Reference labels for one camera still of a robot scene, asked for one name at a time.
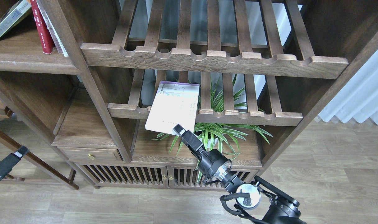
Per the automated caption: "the dark wooden bookshelf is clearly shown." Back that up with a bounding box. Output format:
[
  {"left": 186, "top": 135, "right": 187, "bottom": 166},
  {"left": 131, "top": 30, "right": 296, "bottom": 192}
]
[{"left": 0, "top": 0, "right": 378, "bottom": 189}]

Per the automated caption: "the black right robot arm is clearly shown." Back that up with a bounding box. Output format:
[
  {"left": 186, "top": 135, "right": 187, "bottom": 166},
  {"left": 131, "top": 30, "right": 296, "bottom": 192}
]
[{"left": 173, "top": 124, "right": 304, "bottom": 224}]

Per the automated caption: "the lavender white paperback book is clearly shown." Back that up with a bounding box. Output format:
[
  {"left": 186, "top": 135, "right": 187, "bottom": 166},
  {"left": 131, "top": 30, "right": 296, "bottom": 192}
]
[{"left": 145, "top": 81, "right": 200, "bottom": 135}]

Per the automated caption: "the red paperback book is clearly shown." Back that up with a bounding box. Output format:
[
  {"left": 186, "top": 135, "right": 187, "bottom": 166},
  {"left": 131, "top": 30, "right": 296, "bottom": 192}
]
[{"left": 29, "top": 0, "right": 55, "bottom": 55}]

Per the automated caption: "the green spider plant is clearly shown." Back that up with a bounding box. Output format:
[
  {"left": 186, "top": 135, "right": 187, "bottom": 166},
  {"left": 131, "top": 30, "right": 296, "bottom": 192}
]
[{"left": 152, "top": 74, "right": 273, "bottom": 159}]

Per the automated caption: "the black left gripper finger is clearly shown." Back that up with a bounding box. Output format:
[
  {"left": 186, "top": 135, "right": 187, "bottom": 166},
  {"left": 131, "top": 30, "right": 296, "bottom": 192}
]
[{"left": 0, "top": 146, "right": 29, "bottom": 181}]

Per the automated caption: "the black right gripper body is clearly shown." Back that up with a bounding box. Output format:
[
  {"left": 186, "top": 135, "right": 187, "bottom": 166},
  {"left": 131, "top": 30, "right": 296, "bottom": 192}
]
[{"left": 197, "top": 149, "right": 239, "bottom": 187}]

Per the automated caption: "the white pleated curtain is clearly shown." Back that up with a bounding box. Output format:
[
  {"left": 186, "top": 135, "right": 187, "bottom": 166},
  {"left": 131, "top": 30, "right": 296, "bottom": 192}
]
[{"left": 318, "top": 49, "right": 378, "bottom": 125}]

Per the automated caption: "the white plant pot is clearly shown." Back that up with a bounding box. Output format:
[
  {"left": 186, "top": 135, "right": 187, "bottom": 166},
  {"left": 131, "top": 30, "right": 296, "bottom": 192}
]
[{"left": 194, "top": 131, "right": 223, "bottom": 153}]

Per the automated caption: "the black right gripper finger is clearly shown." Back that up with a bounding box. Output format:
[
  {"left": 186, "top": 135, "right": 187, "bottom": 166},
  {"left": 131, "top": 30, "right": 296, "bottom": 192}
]
[{"left": 173, "top": 124, "right": 205, "bottom": 156}]

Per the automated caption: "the upright white book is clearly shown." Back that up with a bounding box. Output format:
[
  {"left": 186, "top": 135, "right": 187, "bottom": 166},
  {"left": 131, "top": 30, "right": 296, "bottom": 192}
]
[{"left": 43, "top": 0, "right": 69, "bottom": 57}]

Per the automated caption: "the upright brown-spined book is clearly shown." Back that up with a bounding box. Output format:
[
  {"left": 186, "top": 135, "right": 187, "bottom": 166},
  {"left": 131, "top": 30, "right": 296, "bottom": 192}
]
[{"left": 35, "top": 0, "right": 63, "bottom": 54}]

